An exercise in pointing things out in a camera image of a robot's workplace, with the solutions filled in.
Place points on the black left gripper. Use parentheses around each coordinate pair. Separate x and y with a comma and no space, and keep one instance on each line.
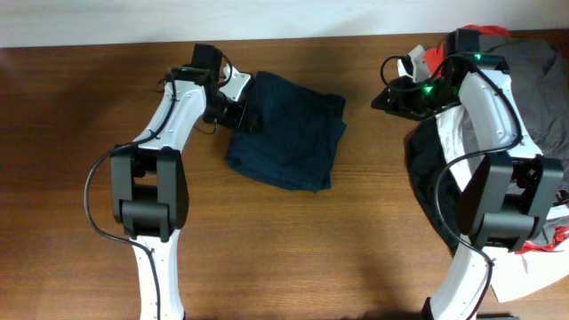
(236,119)

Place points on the red garment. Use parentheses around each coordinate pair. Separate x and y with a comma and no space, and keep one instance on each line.
(433,58)

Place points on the dark blue shorts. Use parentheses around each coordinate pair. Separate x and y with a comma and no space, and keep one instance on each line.
(301,130)

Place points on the black garment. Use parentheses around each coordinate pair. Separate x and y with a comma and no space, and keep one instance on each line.
(424,160)

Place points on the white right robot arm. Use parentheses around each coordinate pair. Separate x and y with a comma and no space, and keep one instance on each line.
(507,198)

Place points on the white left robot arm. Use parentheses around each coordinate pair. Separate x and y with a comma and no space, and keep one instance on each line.
(149,188)

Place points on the white garment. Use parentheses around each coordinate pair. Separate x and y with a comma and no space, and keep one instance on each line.
(517,275)

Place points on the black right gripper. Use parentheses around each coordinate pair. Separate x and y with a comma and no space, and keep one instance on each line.
(402,101)

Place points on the grey garment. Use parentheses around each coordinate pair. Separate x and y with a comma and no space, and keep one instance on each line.
(539,74)

